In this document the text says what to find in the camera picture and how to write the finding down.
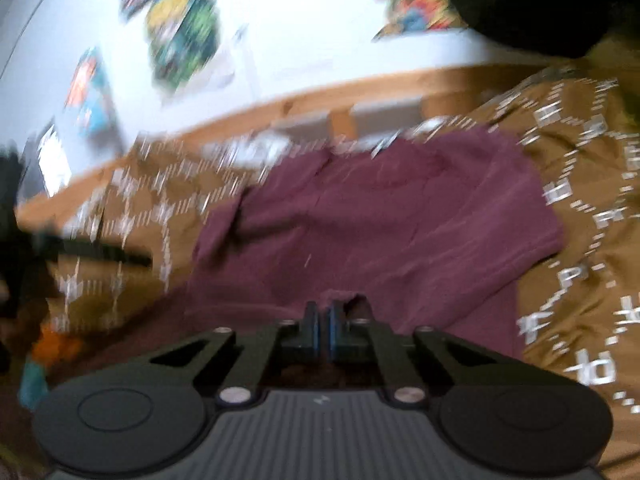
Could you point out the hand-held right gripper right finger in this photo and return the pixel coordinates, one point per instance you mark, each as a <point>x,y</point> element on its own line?
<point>332,327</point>

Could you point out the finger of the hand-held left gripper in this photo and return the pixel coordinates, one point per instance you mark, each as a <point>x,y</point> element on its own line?
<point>100,252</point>

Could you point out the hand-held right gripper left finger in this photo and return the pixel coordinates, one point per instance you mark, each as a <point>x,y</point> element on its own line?
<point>313,327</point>

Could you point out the maroon garment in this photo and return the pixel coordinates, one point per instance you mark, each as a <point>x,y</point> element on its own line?
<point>375,210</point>

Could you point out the orange cloth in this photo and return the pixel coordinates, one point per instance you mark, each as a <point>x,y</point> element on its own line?
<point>55,342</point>

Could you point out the brown printed blanket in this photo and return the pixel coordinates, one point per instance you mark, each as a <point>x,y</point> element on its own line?
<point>575,160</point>

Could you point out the black cloth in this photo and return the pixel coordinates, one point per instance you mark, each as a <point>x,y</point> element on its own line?
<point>520,5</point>

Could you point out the pale wall poster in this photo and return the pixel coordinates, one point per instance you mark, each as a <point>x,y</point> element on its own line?
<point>52,160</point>

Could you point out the red and blue wall poster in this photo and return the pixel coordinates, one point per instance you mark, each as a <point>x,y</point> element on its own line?
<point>90,92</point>

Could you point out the green cartoon wall poster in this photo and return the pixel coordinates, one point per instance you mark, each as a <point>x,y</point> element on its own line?
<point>182,35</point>

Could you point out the wooden bed frame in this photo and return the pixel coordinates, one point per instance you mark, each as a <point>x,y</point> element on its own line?
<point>400,87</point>

